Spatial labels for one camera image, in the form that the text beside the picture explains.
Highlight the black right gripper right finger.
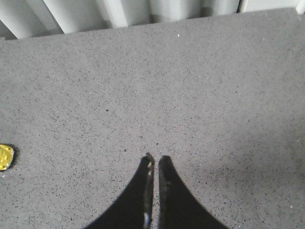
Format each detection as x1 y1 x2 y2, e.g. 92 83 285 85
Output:
158 156 227 229

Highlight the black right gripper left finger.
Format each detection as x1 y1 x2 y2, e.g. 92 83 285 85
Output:
86 153 154 229

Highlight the yellow toy beetle car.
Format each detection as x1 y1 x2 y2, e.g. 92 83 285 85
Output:
0 144 15 171

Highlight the grey pleated curtain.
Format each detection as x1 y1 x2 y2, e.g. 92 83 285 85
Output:
0 0 305 40

